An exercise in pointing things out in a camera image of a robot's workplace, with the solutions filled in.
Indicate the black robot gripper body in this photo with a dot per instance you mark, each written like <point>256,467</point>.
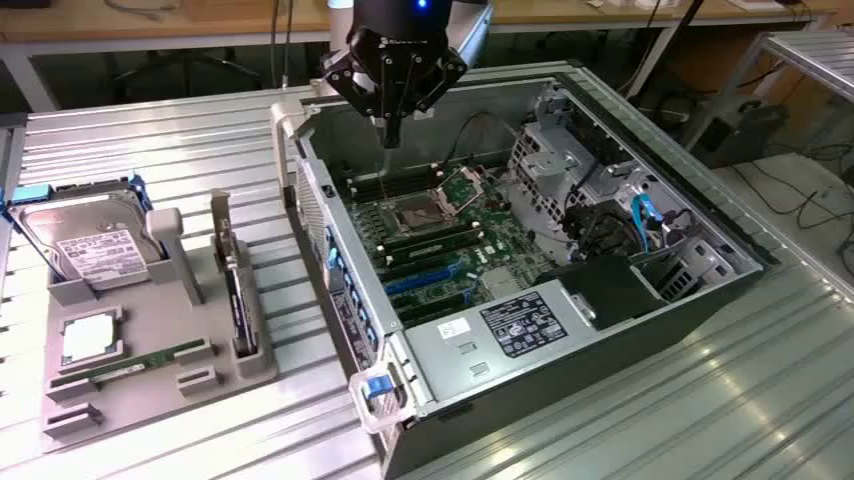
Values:
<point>400,25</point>

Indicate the GPU graphics card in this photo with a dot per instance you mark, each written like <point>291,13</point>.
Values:
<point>233,280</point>

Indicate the metal socket cover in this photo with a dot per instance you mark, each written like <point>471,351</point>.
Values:
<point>463,190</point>

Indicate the metal disk bay cage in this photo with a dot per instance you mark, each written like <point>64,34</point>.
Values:
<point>547,165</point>
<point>687,270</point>

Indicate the wooden desk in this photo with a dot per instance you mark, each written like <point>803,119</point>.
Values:
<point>200,20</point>

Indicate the black chair base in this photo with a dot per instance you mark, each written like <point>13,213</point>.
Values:
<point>180,62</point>

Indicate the CPU socket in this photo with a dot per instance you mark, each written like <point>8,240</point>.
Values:
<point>416,215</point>

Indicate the black RAM slot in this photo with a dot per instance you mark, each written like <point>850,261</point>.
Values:
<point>420,232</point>
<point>427,239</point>

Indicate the installed RAM stick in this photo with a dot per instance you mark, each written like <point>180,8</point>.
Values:
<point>430,252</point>

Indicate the green motherboard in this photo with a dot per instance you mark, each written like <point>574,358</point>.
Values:
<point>494,250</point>

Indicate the long PCIe expansion slot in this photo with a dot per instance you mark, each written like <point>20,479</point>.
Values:
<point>423,280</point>
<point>430,302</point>

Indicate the silver chipset heatsink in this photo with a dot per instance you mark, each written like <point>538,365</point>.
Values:
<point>502,286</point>

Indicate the black box on floor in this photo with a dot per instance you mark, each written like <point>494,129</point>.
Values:
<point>741,130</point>

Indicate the black plastic shroud box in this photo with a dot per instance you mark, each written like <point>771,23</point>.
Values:
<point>607,287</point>

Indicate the hard disk with blue rails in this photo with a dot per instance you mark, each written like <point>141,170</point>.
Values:
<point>93,240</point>

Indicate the grey power supply unit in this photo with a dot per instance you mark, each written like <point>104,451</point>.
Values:
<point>494,345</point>

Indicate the metal slat side table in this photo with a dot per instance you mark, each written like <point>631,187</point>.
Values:
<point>807,55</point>

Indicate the grey parts rack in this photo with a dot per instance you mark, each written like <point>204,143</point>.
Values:
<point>160,340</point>

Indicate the green RAM stick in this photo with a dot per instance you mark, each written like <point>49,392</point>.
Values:
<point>149,360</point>

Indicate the silver CPU chip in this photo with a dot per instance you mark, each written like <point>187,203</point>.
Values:
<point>93,340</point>

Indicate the open black PC case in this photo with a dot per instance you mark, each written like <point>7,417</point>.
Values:
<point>667,360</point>

